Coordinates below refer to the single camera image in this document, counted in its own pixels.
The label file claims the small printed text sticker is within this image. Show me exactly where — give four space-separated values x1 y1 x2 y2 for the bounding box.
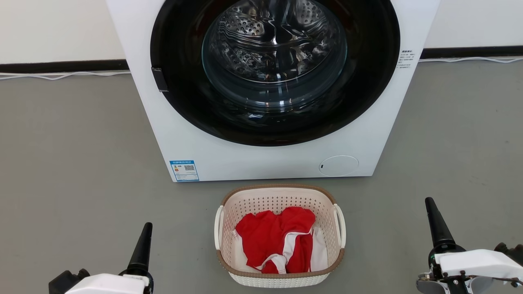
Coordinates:
397 50 416 69

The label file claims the black round glass washer door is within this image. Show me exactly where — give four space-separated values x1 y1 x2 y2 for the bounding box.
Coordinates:
150 0 401 147

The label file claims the black washer door latch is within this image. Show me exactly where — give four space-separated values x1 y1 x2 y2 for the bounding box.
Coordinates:
151 67 169 93

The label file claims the blue energy label sticker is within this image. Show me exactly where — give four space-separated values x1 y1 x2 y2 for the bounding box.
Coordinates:
170 160 200 182

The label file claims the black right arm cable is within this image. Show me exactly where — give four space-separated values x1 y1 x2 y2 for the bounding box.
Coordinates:
458 274 523 286

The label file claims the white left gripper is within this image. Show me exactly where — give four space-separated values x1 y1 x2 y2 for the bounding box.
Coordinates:
65 223 154 294

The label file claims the thin white floor cable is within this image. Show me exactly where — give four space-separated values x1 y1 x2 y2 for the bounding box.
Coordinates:
0 71 131 80
419 56 523 64

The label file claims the round white filter cover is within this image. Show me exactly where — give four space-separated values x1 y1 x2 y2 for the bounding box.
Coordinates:
319 155 359 177

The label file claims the white front-load washing machine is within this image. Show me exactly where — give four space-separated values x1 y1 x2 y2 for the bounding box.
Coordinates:
105 0 442 183

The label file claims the white perforated laundry basket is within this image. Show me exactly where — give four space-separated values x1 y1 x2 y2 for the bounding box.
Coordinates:
214 184 346 288

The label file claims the red and white garment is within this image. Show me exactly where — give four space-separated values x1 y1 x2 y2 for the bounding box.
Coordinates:
234 207 329 275

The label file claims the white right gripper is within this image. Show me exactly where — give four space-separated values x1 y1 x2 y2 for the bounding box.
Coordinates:
417 197 523 294

